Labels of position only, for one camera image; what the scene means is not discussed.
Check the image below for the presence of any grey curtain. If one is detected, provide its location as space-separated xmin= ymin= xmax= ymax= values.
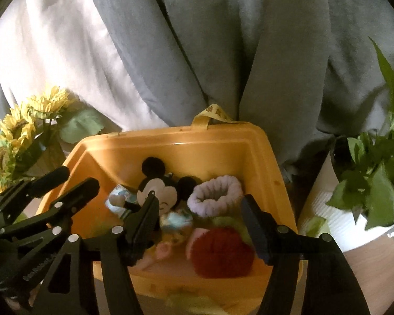
xmin=0 ymin=0 xmax=394 ymax=184

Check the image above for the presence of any green leafy plant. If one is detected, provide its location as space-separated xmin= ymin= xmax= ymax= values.
xmin=325 ymin=38 xmax=394 ymax=246

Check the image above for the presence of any glass vase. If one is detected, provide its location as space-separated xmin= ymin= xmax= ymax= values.
xmin=26 ymin=141 xmax=71 ymax=179

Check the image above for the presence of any small green plush toy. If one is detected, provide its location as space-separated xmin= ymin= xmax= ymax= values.
xmin=197 ymin=215 xmax=260 ymax=246

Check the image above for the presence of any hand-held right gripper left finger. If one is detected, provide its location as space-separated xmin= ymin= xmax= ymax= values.
xmin=29 ymin=197 xmax=160 ymax=315

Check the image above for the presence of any purple fluffy headband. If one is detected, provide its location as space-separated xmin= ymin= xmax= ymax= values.
xmin=187 ymin=175 xmax=243 ymax=219

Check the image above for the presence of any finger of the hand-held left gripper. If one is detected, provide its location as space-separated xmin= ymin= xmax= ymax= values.
xmin=0 ymin=167 xmax=70 ymax=224
xmin=0 ymin=178 xmax=100 ymax=246

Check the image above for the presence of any mouse plush toy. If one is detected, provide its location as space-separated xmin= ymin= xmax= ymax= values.
xmin=136 ymin=157 xmax=202 ymax=224

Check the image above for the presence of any red fluffy plush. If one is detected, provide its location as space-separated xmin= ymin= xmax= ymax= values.
xmin=187 ymin=228 xmax=255 ymax=278

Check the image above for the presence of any orange plastic basket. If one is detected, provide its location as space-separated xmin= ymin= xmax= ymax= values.
xmin=36 ymin=105 xmax=307 ymax=306

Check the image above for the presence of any white curtain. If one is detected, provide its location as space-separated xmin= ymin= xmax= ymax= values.
xmin=0 ymin=0 xmax=171 ymax=132

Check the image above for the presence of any white plant pot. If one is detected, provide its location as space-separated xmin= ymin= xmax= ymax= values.
xmin=297 ymin=157 xmax=394 ymax=253

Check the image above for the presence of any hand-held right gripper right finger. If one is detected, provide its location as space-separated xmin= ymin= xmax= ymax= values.
xmin=241 ymin=195 xmax=370 ymax=315

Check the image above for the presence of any pink plush toy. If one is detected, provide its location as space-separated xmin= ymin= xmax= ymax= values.
xmin=141 ymin=230 xmax=204 ymax=270

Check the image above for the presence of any artificial sunflower bouquet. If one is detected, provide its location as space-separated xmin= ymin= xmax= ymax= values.
xmin=0 ymin=85 xmax=106 ymax=197

